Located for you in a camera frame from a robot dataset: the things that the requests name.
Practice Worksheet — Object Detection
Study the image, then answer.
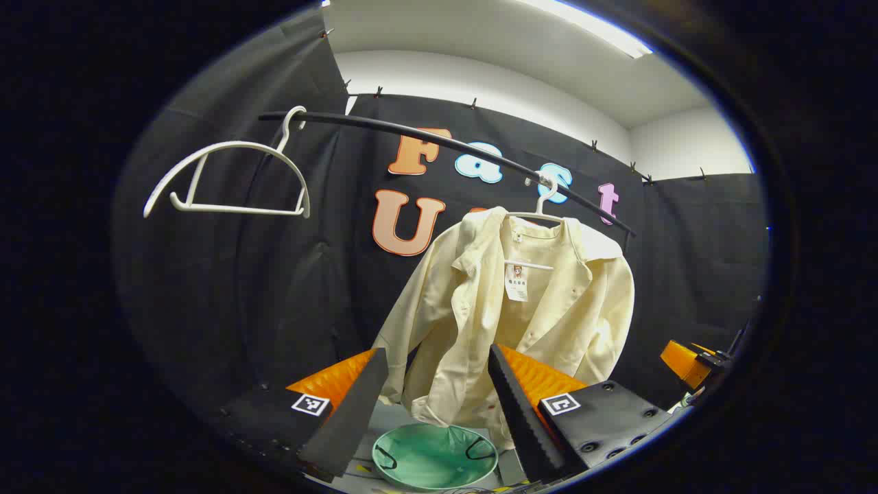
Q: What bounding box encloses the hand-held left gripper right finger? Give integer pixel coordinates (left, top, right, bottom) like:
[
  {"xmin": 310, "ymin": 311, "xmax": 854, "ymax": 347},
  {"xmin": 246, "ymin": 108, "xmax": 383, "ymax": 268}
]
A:
[{"xmin": 487, "ymin": 343, "xmax": 674, "ymax": 484}]

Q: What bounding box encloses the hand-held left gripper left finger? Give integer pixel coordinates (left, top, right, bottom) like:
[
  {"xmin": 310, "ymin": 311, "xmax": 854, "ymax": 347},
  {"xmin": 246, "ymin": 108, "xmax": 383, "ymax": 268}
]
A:
[{"xmin": 206, "ymin": 346, "xmax": 390, "ymax": 481}]

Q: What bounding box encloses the green laundry hamper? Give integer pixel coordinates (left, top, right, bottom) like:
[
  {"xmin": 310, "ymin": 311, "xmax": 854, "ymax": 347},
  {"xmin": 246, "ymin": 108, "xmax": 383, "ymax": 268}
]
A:
[{"xmin": 371, "ymin": 422, "xmax": 500, "ymax": 491}]

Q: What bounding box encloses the cream button shirt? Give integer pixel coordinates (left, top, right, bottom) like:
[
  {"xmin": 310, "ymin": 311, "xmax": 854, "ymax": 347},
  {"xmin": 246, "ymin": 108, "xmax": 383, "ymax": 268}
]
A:
[{"xmin": 370, "ymin": 206, "xmax": 637, "ymax": 454}]

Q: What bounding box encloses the white plastic hanger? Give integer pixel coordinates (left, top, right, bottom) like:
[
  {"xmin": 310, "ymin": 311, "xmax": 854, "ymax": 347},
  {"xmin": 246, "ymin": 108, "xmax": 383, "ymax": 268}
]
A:
[
  {"xmin": 143, "ymin": 105, "xmax": 311, "ymax": 220},
  {"xmin": 504, "ymin": 172, "xmax": 565, "ymax": 270}
]

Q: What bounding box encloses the black clothes rack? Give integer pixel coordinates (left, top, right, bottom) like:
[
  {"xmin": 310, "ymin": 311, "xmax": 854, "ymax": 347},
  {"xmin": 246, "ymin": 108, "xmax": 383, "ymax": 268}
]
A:
[{"xmin": 259, "ymin": 110, "xmax": 637, "ymax": 255}]

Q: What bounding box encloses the black backdrop cloth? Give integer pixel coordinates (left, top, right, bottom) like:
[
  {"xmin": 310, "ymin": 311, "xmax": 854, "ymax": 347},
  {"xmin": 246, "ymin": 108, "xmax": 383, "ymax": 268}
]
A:
[{"xmin": 113, "ymin": 7, "xmax": 769, "ymax": 440}]

